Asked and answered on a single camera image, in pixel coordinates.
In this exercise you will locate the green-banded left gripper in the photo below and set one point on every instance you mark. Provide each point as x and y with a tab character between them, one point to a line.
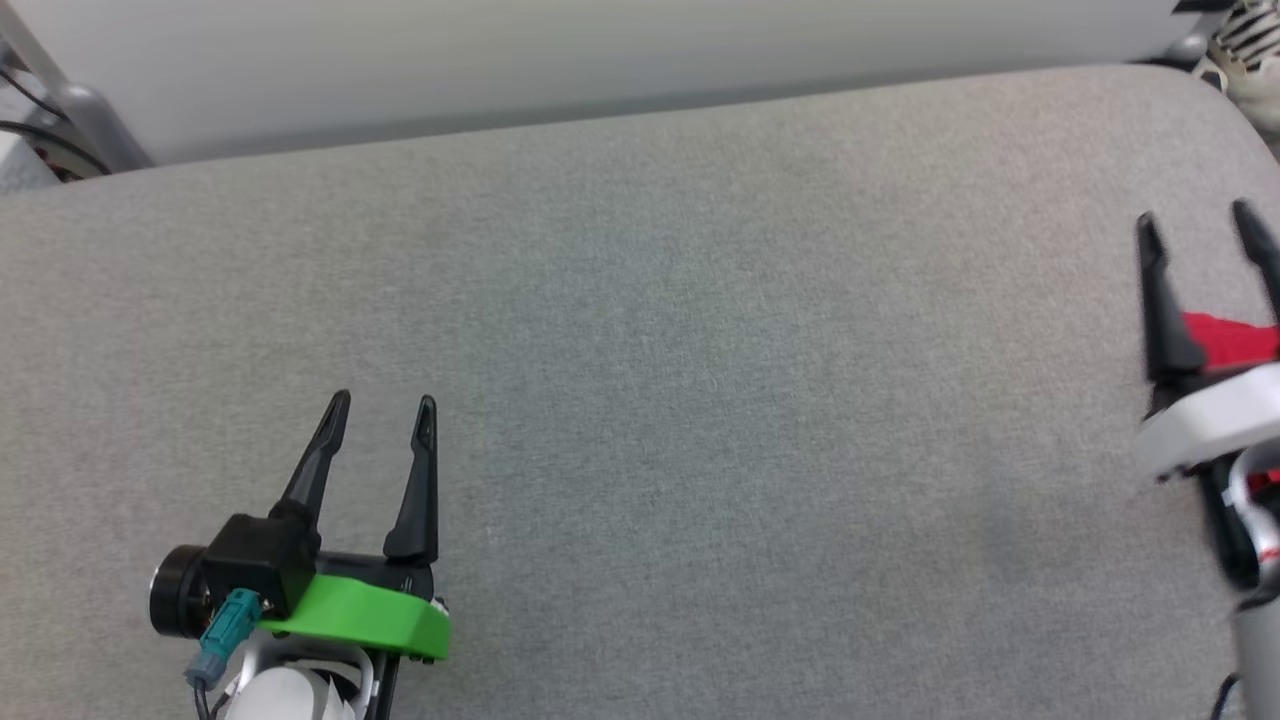
370	615

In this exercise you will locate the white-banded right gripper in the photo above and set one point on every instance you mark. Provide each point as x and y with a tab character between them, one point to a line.
1220	415

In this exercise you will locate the red and white garment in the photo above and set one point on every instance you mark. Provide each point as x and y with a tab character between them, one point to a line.
1235	340

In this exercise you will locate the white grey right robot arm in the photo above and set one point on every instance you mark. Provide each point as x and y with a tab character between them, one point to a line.
1255	620

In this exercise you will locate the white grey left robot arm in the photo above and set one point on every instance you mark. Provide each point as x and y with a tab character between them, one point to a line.
290	695

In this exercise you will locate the white black-striped sneaker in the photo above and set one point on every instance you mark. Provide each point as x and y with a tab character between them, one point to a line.
1255	70

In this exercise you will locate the white partition panel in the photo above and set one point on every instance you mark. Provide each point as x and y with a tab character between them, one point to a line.
600	60

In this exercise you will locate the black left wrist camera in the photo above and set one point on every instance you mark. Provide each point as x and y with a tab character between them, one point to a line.
250	560

